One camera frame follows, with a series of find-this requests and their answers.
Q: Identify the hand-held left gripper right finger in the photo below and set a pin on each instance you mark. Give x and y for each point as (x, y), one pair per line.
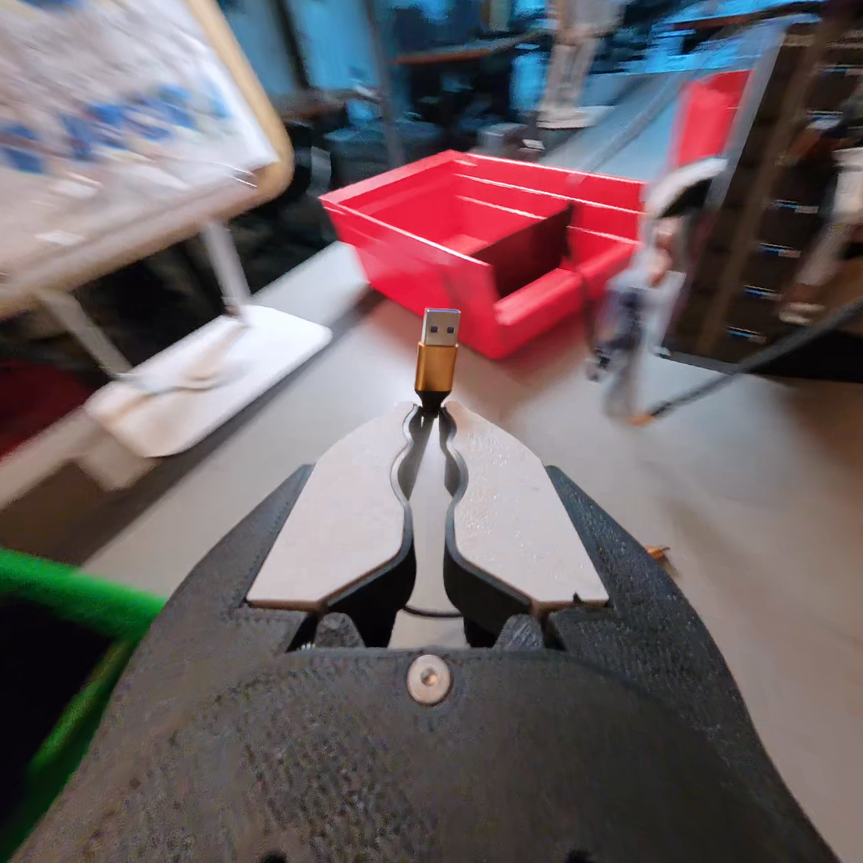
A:
(526, 526)

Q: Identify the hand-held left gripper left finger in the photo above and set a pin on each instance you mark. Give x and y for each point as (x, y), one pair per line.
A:
(324, 526)

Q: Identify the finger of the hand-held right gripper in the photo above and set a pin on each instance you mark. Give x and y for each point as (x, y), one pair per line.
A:
(627, 337)
(688, 182)

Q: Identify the red plastic bin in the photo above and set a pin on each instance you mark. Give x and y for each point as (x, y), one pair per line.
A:
(419, 269)

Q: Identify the green plastic bin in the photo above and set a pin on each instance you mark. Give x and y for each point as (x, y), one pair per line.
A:
(67, 579)

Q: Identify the black bin divider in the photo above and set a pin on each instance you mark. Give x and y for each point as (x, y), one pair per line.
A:
(533, 250)

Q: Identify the instruction sheet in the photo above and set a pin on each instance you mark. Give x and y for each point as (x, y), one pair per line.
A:
(101, 134)

